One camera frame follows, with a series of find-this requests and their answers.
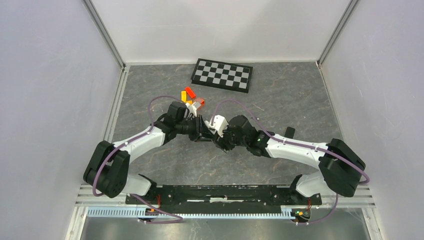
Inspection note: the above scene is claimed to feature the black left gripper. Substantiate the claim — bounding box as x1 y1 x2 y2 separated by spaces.
175 114 215 143

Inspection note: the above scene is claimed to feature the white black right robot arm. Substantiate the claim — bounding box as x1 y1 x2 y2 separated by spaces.
206 115 366 204

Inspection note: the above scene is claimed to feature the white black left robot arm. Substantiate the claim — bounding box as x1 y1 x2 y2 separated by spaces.
83 99 213 204

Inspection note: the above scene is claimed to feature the orange toy block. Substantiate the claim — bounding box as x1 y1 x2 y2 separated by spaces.
192 98 205 109

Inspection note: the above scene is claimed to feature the red toy block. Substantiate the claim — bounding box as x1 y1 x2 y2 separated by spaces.
184 86 196 99

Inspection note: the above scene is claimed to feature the yellow toy block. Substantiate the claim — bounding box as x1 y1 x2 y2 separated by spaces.
180 90 187 103

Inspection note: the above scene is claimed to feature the black white checkerboard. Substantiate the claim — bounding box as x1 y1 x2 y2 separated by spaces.
190 58 253 94

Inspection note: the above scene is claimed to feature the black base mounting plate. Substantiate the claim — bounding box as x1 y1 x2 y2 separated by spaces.
143 184 322 214

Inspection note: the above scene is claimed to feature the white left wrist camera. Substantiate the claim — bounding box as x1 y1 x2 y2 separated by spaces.
185 101 202 117

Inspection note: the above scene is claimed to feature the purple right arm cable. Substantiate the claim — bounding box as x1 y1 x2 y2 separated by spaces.
210 99 371 225

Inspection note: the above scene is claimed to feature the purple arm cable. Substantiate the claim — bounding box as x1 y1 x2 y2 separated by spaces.
92 96 183 198
210 99 371 225

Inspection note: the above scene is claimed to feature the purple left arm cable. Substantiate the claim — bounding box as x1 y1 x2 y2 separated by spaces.
92 96 183 198

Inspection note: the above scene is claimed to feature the grey slotted cable duct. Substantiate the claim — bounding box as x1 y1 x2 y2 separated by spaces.
86 206 296 220

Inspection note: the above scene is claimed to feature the aluminium frame rail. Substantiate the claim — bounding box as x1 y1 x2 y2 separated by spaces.
321 185 376 208

